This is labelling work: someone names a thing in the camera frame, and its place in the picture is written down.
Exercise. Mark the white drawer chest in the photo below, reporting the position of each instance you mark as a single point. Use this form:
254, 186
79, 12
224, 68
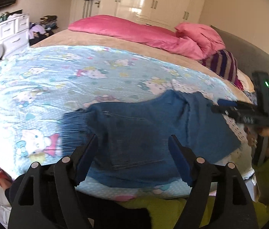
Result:
14, 33

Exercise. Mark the light blue cartoon cat bedsheet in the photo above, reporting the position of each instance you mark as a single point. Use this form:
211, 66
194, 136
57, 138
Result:
39, 85

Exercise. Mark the grey upholstered headboard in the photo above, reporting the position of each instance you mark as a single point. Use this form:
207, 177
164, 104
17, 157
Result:
249, 57

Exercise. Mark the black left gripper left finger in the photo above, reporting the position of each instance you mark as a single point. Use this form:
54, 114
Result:
47, 197

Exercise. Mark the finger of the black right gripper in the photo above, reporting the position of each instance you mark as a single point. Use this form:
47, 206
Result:
236, 105
225, 110

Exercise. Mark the purple striped cloth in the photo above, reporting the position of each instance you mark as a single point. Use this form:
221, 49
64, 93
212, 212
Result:
224, 64

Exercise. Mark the person right hand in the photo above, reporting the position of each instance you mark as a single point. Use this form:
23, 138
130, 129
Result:
252, 133

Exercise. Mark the yellow-green sweater torso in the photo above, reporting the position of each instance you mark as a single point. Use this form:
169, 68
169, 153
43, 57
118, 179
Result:
165, 213

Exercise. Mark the pink duvet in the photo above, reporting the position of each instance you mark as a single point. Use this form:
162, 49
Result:
152, 36

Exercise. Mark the pink pillow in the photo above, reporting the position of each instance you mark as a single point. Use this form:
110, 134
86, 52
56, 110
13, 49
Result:
206, 41

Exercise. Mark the tan bed blanket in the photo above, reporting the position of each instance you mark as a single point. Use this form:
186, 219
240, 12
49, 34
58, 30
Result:
74, 38

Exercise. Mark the pile of clothes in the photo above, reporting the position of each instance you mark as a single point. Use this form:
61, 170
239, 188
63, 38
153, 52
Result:
43, 29

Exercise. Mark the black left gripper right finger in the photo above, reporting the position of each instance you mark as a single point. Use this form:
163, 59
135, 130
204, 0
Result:
233, 207

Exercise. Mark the white glossy wardrobe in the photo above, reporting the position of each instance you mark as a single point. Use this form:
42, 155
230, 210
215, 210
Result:
163, 13

